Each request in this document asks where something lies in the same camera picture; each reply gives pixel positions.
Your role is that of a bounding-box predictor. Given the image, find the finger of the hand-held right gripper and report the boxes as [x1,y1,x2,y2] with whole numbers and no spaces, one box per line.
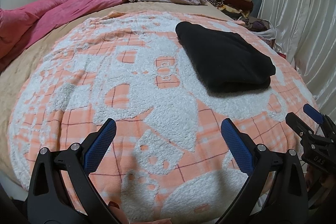
[285,112,317,139]
[303,104,336,136]

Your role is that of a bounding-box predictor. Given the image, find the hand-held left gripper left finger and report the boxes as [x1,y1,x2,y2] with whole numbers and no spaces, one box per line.
[27,119,121,224]

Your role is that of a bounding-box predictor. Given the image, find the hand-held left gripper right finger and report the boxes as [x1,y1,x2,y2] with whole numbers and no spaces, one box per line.
[218,119,309,224]

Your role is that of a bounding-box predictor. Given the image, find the black sweater with orange cuffs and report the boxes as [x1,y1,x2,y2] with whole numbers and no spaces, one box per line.
[175,21,277,94]

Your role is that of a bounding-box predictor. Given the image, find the plastic bag of clothes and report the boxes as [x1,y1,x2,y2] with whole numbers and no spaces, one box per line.
[240,17,278,41]

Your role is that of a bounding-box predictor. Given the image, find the orange white plaid blanket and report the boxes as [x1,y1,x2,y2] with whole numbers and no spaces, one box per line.
[10,11,320,222]

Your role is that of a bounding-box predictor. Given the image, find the white mattress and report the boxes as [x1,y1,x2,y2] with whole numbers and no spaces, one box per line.
[7,176,30,194]

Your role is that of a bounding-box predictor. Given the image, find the white satin curtain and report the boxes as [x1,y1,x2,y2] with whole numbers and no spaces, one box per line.
[253,0,336,121]

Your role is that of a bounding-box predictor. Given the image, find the grey cushion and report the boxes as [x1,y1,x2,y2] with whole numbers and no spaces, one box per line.
[251,0,263,18]

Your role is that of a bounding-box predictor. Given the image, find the pink quilt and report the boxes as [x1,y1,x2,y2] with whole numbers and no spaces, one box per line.
[0,0,127,60]

